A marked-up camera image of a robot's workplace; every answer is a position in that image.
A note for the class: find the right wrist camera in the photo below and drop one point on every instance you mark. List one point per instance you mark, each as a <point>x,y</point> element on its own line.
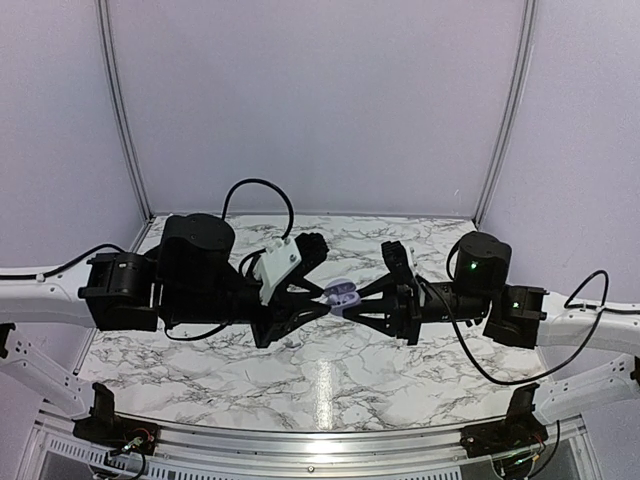
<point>397,261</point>

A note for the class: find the purple charging case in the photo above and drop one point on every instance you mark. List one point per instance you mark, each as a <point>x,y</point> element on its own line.
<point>348,289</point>

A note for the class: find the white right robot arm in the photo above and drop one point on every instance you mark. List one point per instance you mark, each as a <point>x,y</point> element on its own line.
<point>526,317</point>

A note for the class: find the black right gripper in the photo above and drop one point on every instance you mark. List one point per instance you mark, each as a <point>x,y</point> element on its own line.
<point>401,304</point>

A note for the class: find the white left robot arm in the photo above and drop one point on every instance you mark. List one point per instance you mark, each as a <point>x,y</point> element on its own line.
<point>187,279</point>

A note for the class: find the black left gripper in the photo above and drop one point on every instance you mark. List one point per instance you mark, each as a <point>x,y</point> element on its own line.
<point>288,307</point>

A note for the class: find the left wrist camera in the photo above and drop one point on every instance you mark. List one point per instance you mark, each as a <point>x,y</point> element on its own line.
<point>286,259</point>

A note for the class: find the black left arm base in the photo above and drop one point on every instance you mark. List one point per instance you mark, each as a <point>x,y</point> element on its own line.
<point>102,425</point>

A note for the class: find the aluminium front rail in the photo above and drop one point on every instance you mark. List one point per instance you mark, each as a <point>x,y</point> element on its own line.
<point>185,451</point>

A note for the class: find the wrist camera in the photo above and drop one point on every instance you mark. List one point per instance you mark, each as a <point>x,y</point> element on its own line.
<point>286,259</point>
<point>397,261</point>

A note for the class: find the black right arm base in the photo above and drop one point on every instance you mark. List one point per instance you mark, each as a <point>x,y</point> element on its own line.
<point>517,429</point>

